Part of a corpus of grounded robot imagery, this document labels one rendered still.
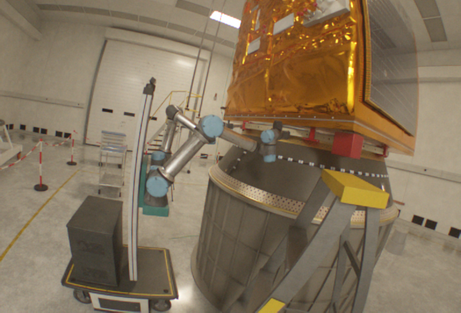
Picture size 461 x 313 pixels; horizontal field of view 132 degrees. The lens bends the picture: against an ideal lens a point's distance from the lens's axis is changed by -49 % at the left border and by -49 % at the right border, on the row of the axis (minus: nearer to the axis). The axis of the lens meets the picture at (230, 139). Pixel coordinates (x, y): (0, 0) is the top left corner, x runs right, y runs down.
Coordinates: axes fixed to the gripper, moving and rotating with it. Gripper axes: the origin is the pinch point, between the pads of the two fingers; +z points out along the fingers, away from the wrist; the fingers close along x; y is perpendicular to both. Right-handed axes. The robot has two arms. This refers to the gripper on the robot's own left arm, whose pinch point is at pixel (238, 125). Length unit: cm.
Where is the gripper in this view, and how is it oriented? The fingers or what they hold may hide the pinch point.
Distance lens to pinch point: 178.7
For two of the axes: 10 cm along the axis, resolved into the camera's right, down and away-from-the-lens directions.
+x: -3.7, -1.1, 9.2
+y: 0.2, -9.9, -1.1
